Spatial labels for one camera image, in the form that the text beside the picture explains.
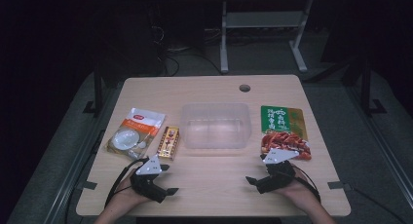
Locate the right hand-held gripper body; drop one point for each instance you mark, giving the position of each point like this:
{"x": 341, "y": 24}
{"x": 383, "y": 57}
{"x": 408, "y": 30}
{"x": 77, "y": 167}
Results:
{"x": 279, "y": 178}

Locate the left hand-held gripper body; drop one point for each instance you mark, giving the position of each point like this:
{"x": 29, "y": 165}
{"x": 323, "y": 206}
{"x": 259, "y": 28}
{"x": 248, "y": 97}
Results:
{"x": 147, "y": 185}

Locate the small gold and red box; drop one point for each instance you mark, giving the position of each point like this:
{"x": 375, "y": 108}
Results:
{"x": 168, "y": 142}

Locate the green and red seasoning packet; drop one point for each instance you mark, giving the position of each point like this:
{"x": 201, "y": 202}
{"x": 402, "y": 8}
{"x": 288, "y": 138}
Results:
{"x": 282, "y": 130}

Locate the white and orange packet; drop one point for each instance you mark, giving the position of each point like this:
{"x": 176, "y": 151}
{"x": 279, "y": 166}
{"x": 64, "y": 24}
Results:
{"x": 136, "y": 133}

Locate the clear plastic container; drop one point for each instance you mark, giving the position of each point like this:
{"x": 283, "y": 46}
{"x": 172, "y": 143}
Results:
{"x": 215, "y": 126}

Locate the person's right hand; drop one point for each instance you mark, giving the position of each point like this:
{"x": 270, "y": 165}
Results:
{"x": 300, "y": 191}

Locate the person's left hand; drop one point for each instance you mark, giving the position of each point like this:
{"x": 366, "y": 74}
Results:
{"x": 125, "y": 196}

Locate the black tape strip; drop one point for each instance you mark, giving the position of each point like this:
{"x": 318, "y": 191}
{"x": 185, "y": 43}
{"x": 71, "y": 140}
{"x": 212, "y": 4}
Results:
{"x": 337, "y": 185}
{"x": 87, "y": 185}

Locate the black metal stand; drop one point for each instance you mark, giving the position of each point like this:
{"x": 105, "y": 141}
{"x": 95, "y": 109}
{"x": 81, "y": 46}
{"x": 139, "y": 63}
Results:
{"x": 366, "y": 94}
{"x": 98, "y": 91}

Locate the grey metal rail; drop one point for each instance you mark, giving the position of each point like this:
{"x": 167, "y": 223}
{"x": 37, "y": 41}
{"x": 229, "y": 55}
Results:
{"x": 383, "y": 149}
{"x": 69, "y": 181}

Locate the white metal table frame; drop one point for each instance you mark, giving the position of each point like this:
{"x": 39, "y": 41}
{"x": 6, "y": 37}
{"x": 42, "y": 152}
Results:
{"x": 263, "y": 19}

